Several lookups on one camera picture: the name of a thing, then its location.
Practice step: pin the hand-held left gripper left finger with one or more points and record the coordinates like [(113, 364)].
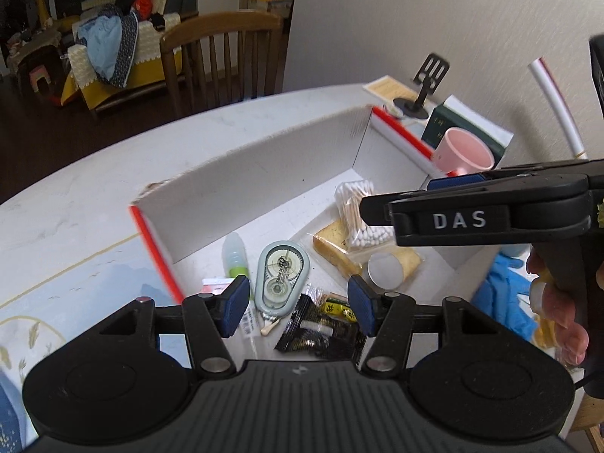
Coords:
[(236, 304)]

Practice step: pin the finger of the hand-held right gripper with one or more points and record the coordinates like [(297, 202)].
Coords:
[(453, 182), (375, 210)]

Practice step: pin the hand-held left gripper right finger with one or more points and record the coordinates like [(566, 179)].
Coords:
[(361, 304)]

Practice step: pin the yellow snack packet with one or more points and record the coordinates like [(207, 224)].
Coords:
[(337, 310)]

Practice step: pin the cotton swab pack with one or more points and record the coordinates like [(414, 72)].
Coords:
[(358, 231)]

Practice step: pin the red white packet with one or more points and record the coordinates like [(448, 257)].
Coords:
[(214, 285)]

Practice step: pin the round silver tin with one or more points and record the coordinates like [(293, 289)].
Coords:
[(384, 271)]

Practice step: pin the small green white bottle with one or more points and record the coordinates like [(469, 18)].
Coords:
[(234, 257)]

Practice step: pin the green correction tape dispenser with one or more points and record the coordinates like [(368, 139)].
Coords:
[(281, 273)]

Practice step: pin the yellow cake packet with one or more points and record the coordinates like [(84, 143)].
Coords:
[(332, 245)]

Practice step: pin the black snack packet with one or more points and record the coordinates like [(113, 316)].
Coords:
[(311, 332)]

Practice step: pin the white cardboard box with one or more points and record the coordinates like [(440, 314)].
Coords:
[(264, 188)]

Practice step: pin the person's right hand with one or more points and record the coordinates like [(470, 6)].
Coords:
[(564, 311)]

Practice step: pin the pink cup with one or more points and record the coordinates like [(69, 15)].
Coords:
[(460, 155)]

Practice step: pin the green white book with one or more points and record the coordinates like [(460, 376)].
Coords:
[(441, 125)]

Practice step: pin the blue glove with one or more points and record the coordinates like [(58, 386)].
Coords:
[(505, 288)]

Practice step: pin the black phone stand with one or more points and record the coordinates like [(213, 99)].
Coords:
[(420, 99)]

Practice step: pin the white tube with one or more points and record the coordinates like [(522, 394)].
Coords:
[(557, 104)]

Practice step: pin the pale yellow booklet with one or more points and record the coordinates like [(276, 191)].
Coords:
[(384, 88)]

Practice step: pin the wooden chair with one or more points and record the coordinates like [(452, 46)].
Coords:
[(222, 23)]

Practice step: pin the sofa with beige cover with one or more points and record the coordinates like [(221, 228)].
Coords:
[(151, 61)]

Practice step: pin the blue clothes pile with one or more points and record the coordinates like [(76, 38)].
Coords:
[(106, 42)]

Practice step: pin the pink stool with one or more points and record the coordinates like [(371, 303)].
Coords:
[(40, 78)]

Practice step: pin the orange ball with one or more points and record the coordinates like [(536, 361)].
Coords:
[(144, 4)]

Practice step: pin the yellow giraffe toy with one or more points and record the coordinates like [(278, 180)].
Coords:
[(40, 4)]

